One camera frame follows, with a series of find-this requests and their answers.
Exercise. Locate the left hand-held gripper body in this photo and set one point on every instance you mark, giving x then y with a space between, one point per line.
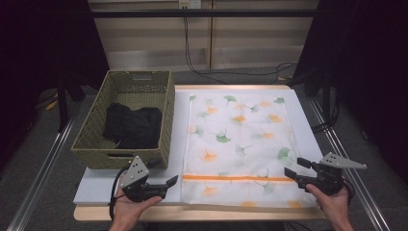
134 174

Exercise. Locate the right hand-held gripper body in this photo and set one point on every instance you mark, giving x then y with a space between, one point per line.
327 179

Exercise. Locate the black garment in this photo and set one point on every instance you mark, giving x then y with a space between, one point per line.
134 125

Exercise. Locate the white leaf-print mesh laundry bag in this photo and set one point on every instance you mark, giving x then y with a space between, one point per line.
243 144

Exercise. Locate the green woven basket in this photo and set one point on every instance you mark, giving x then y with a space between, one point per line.
96 128

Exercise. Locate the person's right hand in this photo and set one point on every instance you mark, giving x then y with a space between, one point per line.
335 207

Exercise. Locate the person's left hand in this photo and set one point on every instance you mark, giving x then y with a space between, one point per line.
128 210

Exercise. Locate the yellow tape piece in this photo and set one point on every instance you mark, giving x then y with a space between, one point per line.
51 105

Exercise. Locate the black horizontal bar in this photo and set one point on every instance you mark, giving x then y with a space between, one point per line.
144 13

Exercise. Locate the metal floor rail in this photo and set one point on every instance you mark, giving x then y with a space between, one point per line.
359 189
41 173

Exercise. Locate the white wall outlet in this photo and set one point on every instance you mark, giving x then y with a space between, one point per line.
190 4

